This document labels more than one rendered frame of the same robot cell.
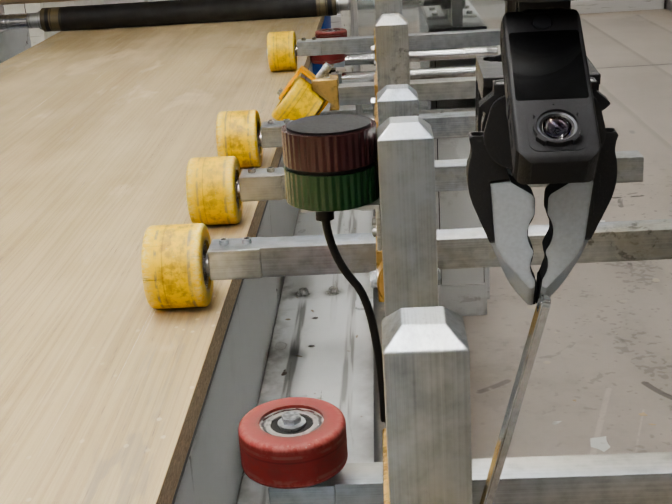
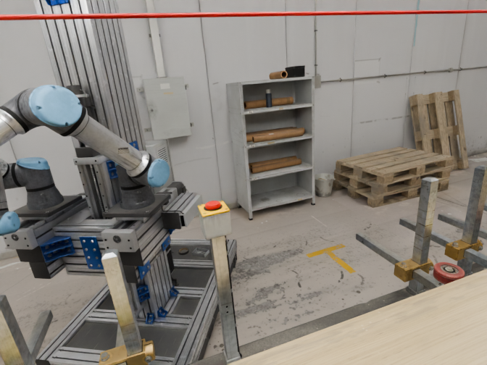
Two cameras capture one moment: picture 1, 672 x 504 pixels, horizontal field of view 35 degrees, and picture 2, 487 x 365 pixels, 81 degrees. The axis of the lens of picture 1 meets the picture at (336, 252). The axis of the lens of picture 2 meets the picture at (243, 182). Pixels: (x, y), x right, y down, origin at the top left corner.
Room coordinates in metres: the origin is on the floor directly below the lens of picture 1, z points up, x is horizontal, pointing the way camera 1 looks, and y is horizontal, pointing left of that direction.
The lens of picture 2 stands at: (0.05, 0.66, 1.51)
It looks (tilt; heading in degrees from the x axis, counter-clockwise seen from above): 19 degrees down; 250
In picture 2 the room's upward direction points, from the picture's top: 5 degrees counter-clockwise
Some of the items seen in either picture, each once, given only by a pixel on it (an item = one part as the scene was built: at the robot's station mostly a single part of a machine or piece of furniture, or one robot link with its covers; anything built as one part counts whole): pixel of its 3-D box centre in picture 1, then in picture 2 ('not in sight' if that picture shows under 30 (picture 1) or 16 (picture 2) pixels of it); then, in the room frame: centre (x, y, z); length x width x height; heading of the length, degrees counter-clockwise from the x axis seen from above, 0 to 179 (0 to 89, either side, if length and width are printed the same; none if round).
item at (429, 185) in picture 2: not in sight; (422, 240); (-0.84, 0.03, 0.93); 0.03 x 0.03 x 0.48; 87
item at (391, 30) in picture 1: (399, 227); not in sight; (1.15, -0.07, 0.90); 0.03 x 0.03 x 0.48; 87
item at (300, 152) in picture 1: (329, 142); not in sight; (0.66, 0.00, 1.13); 0.06 x 0.06 x 0.02
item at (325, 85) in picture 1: (307, 93); not in sight; (1.70, 0.03, 0.95); 0.10 x 0.04 x 0.10; 87
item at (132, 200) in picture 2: not in sight; (135, 193); (0.09, -0.67, 1.09); 0.15 x 0.15 x 0.10
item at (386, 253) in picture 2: not in sight; (396, 261); (-0.81, -0.03, 0.82); 0.43 x 0.03 x 0.04; 87
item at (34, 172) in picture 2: not in sight; (33, 171); (0.52, -0.93, 1.21); 0.13 x 0.12 x 0.14; 176
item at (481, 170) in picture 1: (504, 174); not in sight; (0.63, -0.11, 1.10); 0.05 x 0.02 x 0.09; 86
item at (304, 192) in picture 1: (332, 180); not in sight; (0.66, 0.00, 1.10); 0.06 x 0.06 x 0.02
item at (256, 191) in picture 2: not in sight; (272, 147); (-1.49, -2.41, 0.78); 0.90 x 0.45 x 1.55; 178
